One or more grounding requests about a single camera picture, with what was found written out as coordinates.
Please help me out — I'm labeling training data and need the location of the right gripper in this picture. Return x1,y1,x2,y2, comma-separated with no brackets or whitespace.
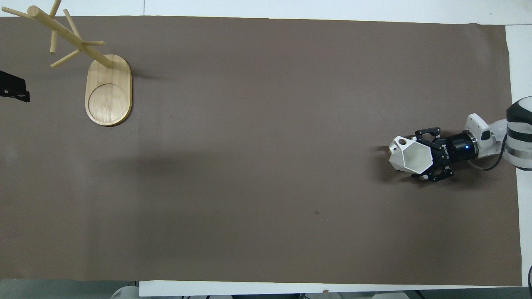
411,127,478,184

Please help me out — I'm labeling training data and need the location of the white faceted cup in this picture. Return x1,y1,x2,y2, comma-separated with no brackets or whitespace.
389,136,435,174

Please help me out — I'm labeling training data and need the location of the wooden cup rack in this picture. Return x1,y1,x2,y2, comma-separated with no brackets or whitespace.
1,0,133,127

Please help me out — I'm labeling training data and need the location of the black stand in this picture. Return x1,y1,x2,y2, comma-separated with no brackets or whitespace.
0,70,31,103

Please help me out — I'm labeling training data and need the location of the black cable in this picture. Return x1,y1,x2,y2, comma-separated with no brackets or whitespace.
468,134,508,172

